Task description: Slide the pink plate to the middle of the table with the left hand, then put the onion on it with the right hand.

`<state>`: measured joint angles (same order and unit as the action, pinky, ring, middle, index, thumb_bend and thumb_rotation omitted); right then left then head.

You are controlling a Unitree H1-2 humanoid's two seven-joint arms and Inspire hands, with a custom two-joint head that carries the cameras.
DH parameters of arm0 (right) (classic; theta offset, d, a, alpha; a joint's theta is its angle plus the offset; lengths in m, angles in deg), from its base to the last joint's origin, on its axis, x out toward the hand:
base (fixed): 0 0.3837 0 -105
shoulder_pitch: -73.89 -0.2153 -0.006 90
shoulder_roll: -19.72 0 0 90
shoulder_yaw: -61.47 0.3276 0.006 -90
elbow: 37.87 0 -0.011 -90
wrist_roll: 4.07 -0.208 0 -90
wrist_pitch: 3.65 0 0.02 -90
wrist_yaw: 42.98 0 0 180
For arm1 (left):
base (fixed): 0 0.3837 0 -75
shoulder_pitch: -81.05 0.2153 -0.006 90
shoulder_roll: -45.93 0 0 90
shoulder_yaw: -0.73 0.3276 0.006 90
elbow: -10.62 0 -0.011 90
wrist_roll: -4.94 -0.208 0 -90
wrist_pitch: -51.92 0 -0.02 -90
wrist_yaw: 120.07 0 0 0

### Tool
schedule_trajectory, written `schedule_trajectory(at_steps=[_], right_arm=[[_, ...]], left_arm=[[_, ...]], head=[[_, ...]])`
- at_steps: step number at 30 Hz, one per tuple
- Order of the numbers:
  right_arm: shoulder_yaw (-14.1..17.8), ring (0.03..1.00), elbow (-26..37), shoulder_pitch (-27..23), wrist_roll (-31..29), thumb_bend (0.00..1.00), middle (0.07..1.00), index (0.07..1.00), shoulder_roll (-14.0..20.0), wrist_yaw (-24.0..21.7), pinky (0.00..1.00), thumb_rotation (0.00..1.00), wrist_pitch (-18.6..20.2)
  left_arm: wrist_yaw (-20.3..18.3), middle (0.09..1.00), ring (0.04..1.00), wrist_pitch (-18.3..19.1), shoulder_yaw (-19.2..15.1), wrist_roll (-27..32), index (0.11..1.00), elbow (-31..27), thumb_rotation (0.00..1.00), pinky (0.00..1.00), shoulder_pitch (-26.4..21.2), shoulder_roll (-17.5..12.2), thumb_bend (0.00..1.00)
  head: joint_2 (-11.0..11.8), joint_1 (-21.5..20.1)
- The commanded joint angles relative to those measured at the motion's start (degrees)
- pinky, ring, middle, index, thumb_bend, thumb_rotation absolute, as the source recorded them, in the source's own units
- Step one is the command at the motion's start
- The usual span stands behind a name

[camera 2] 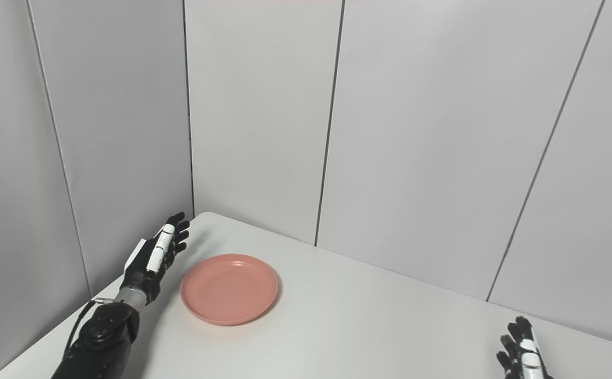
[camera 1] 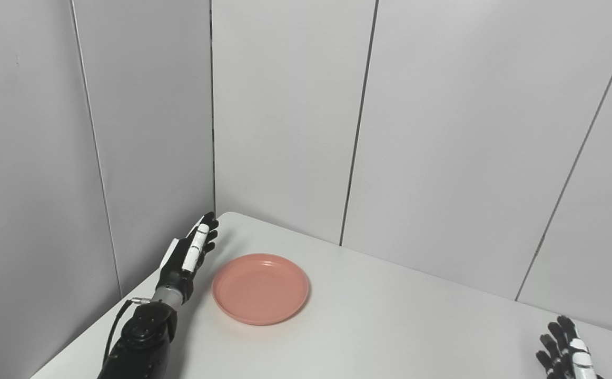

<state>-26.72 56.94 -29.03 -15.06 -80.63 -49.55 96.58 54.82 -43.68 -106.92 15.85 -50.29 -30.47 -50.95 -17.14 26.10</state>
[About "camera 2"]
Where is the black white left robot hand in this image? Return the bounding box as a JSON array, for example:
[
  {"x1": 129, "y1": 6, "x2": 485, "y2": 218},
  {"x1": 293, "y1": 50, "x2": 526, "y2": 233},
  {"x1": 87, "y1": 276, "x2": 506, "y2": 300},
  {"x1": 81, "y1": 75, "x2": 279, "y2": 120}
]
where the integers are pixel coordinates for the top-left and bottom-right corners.
[{"x1": 119, "y1": 212, "x2": 191, "y2": 306}]

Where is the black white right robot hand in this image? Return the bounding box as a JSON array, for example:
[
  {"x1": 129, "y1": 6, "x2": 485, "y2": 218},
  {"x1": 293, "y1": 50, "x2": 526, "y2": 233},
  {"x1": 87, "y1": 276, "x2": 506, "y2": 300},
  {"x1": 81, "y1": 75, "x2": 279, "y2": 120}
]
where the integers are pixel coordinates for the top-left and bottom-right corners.
[{"x1": 496, "y1": 316, "x2": 554, "y2": 379}]

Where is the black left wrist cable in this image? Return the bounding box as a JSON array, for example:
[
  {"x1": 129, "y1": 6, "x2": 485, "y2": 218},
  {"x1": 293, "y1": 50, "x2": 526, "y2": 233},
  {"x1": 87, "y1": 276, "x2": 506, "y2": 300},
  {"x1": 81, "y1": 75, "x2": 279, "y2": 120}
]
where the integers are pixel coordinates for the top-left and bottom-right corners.
[{"x1": 63, "y1": 297, "x2": 115, "y2": 360}]

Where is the pink round plate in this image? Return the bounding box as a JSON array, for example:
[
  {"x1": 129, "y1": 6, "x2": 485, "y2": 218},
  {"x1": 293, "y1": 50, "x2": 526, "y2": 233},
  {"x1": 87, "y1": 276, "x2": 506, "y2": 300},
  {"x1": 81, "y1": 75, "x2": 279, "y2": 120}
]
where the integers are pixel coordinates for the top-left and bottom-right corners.
[{"x1": 180, "y1": 254, "x2": 279, "y2": 326}]

